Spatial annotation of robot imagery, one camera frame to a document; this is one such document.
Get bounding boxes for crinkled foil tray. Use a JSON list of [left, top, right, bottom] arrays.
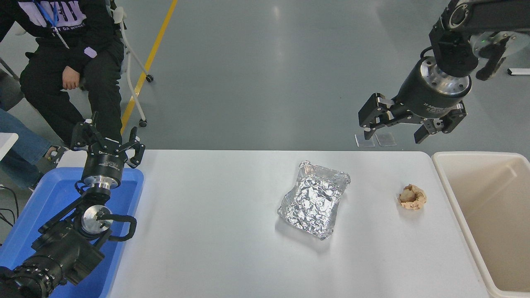
[[277, 161, 351, 240]]

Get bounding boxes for person's leg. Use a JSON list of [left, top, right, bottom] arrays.
[[0, 108, 69, 189]]

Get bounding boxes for blue plastic tray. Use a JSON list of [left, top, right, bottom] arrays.
[[0, 167, 145, 298]]

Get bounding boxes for white side table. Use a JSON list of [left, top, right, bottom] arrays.
[[0, 132, 19, 161]]

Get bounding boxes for thin black floor cables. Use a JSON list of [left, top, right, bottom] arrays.
[[0, 185, 20, 228]]

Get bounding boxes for white wheeled chair frame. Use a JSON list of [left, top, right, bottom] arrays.
[[109, 6, 154, 127]]

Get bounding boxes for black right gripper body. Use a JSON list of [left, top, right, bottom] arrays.
[[391, 66, 472, 120]]

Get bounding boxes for person's hand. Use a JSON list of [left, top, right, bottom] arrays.
[[62, 66, 82, 91]]

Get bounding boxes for large pale bin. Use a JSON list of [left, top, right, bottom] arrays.
[[431, 151, 530, 298]]

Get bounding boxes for seated person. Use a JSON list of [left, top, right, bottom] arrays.
[[0, 0, 125, 146]]

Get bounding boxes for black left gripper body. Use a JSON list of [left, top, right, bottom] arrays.
[[82, 148, 127, 180]]

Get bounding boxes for crumpled tan paper ball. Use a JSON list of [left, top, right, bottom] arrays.
[[398, 184, 427, 210]]

